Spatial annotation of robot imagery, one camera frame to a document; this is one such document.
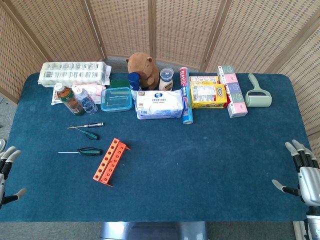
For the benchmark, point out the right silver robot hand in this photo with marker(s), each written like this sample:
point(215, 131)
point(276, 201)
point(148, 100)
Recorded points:
point(310, 185)

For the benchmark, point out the blue white spray can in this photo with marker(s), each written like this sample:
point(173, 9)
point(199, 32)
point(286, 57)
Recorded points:
point(134, 81)

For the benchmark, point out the white blue wet wipes pack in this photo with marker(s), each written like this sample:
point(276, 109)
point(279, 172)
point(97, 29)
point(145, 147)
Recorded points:
point(160, 105)

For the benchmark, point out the white sauce bottle clear cap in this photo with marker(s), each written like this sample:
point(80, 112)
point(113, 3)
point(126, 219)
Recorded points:
point(165, 83)

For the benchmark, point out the yellow white snack box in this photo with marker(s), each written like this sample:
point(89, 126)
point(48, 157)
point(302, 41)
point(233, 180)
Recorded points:
point(203, 79)

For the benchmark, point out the clear water bottle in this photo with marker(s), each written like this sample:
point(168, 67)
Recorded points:
point(87, 103)

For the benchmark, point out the orange tube rack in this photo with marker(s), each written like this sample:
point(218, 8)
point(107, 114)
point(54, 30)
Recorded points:
point(113, 160)

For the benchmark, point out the silver precision screwdriver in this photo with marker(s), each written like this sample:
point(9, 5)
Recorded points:
point(95, 124)

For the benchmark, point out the white toilet paper pack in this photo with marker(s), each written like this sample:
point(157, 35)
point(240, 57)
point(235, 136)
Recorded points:
point(72, 73)

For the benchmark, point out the clear container teal lid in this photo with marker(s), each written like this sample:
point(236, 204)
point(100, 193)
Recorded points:
point(116, 100)

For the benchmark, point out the wicker folding screen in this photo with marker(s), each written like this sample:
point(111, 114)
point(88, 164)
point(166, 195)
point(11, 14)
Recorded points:
point(185, 25)

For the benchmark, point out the dark green box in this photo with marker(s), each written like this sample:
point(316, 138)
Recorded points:
point(120, 83)

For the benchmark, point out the pink white snack bag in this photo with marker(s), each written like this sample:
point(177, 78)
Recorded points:
point(96, 91)

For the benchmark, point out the green tea bottle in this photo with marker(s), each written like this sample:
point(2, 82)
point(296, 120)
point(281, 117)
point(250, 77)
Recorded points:
point(72, 102)

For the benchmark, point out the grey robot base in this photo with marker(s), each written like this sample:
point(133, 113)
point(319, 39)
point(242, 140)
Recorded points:
point(155, 231)

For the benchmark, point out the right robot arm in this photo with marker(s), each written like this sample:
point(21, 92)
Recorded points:
point(313, 222)

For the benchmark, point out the red white snack packet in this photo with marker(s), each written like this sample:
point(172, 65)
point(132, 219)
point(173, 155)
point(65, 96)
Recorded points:
point(54, 98)

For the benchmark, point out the brown capybara plush toy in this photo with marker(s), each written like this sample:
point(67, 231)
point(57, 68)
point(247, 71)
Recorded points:
point(145, 67)

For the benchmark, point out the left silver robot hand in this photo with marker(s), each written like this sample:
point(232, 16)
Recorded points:
point(2, 185)

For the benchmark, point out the pale green lint roller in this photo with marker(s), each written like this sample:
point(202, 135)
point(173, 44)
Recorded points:
point(257, 100)

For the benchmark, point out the blue plastic wrap roll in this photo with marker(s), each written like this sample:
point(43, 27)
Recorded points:
point(186, 100)

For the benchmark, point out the blue table cloth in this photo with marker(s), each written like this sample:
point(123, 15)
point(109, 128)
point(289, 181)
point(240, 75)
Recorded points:
point(175, 162)

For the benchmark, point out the pastel tissue box pack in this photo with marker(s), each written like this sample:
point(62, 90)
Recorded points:
point(235, 97)

